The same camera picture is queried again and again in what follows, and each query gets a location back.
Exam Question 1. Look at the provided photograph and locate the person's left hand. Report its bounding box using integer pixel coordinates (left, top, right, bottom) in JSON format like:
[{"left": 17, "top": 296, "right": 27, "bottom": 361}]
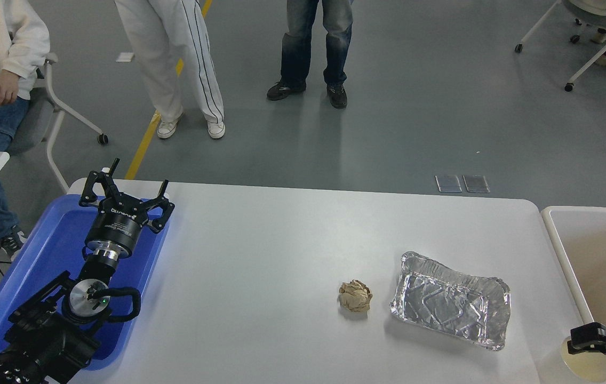
[{"left": 0, "top": 71, "right": 20, "bottom": 107}]

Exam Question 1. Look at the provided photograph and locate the blue plastic tray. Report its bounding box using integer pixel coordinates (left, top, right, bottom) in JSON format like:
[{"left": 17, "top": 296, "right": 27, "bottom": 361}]
[{"left": 0, "top": 194, "right": 170, "bottom": 372}]

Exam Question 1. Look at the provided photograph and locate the crumpled tan paper ball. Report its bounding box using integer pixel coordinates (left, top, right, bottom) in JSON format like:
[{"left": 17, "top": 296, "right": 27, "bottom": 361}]
[{"left": 339, "top": 279, "right": 373, "bottom": 314}]

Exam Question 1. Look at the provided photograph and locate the grey white office chair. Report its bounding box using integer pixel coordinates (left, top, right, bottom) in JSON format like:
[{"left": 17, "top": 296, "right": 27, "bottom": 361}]
[
  {"left": 6, "top": 52, "right": 110, "bottom": 194},
  {"left": 514, "top": 0, "right": 606, "bottom": 93}
]

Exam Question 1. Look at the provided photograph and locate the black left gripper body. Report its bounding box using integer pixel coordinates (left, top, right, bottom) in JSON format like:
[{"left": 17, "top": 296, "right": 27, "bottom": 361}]
[{"left": 85, "top": 196, "right": 149, "bottom": 256}]

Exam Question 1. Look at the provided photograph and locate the clear floor plate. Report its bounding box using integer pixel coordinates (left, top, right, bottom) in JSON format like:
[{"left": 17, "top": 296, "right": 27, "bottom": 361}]
[
  {"left": 435, "top": 175, "right": 463, "bottom": 193},
  {"left": 463, "top": 175, "right": 490, "bottom": 193}
]

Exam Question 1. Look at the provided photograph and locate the white paper cup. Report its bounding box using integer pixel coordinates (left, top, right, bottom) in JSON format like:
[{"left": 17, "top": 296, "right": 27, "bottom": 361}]
[{"left": 560, "top": 336, "right": 606, "bottom": 383}]

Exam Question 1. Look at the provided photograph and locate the silver foil tray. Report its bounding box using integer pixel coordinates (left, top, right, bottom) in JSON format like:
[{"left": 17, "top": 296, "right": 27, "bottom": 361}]
[{"left": 390, "top": 251, "right": 512, "bottom": 351}]

